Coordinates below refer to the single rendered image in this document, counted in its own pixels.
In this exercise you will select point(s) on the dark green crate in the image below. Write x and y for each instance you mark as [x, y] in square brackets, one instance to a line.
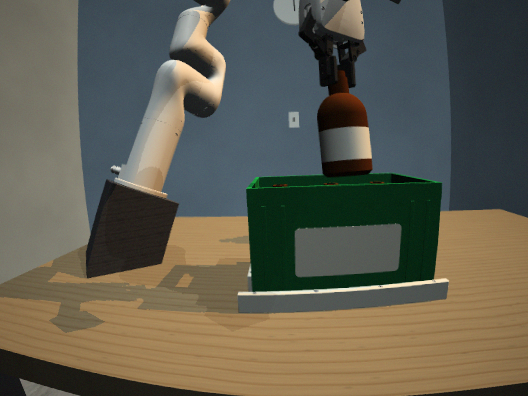
[310, 237]

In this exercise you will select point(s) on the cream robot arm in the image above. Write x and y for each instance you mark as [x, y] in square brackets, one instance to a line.
[175, 84]

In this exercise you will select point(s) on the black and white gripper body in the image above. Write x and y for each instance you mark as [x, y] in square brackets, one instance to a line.
[343, 20]

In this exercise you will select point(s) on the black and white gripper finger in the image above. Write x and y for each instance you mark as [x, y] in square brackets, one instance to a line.
[347, 60]
[322, 47]

